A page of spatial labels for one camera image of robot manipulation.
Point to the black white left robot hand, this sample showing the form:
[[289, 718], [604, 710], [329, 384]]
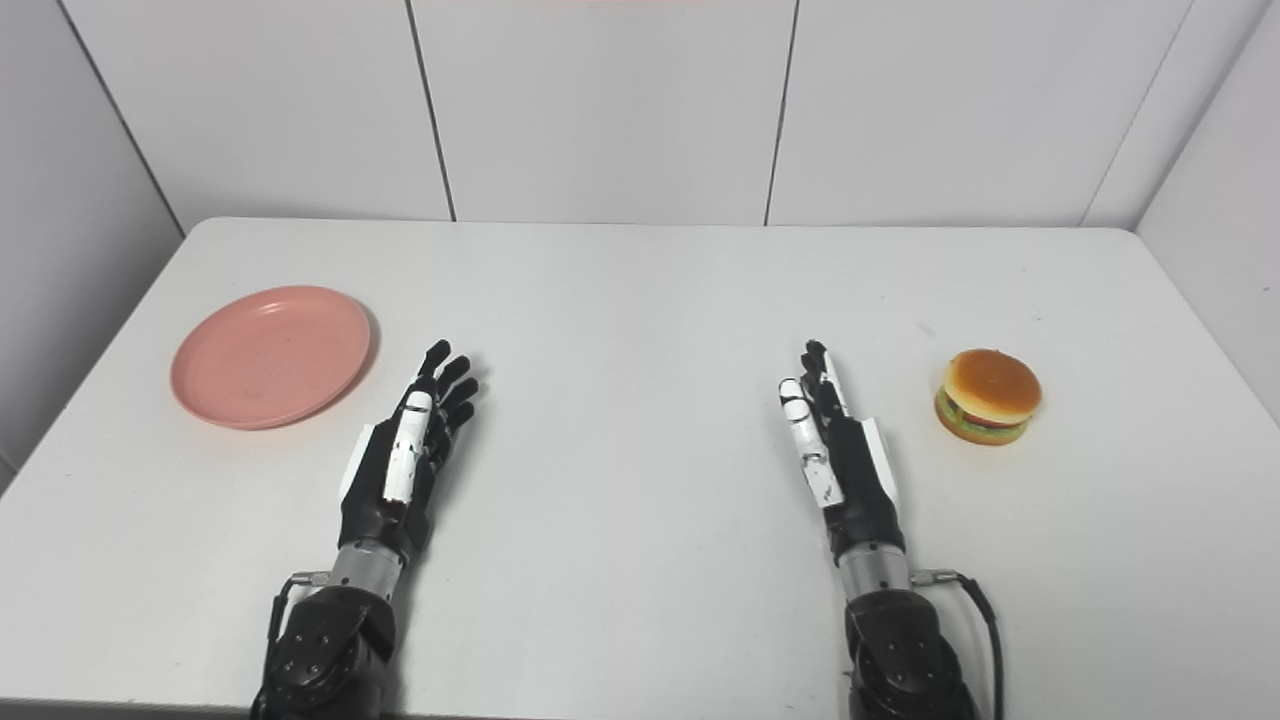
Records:
[[385, 500]]

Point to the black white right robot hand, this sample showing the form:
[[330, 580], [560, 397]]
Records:
[[860, 480]]

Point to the toy hamburger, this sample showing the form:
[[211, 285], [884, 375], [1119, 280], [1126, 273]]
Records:
[[992, 385]]

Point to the pink round plate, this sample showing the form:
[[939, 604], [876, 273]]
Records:
[[270, 357]]

